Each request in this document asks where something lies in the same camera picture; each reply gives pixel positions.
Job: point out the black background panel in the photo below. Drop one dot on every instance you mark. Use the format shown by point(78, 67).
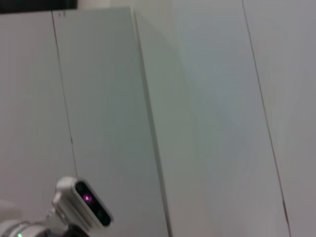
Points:
point(37, 5)

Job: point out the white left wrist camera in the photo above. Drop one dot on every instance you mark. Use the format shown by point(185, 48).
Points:
point(81, 197)

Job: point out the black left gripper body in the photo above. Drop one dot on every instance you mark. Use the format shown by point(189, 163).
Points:
point(69, 232)

